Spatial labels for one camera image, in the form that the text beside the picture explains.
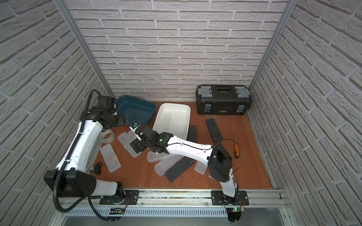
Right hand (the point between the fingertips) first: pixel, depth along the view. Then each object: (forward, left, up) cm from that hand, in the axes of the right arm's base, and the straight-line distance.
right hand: (140, 138), depth 76 cm
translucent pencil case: (+13, +12, -16) cm, 24 cm away
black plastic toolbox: (+30, -55, -3) cm, 63 cm away
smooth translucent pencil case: (-4, -4, -18) cm, 19 cm away
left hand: (+10, +11, +6) cm, 16 cm away
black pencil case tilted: (+14, -47, -19) cm, 53 cm away
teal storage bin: (+35, +10, -16) cm, 39 cm away
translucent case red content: (-13, -34, -18) cm, 40 cm away
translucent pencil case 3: (-3, +22, -16) cm, 28 cm away
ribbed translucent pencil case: (-8, -12, -18) cm, 23 cm away
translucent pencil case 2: (+10, +16, -17) cm, 26 cm away
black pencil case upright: (+12, -31, -18) cm, 38 cm away
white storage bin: (+26, -17, -17) cm, 36 cm away
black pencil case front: (-12, -21, -20) cm, 31 cm away
